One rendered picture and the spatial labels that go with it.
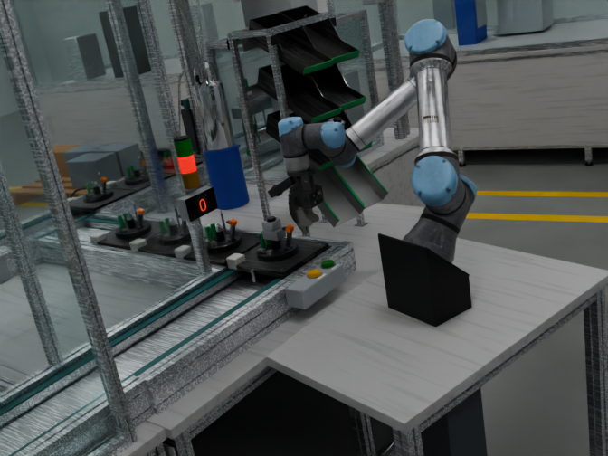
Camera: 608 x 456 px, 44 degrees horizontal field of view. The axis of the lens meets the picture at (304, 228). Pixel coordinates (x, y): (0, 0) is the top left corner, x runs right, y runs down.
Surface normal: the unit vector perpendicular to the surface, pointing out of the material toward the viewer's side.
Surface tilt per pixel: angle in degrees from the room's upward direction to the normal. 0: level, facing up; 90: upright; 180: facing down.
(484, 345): 0
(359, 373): 0
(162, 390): 90
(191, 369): 90
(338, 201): 45
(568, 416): 0
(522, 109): 90
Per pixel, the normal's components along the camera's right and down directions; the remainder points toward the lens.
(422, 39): -0.40, -0.41
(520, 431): -0.17, -0.92
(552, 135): -0.48, 0.38
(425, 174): -0.40, -0.16
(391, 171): 0.78, 0.09
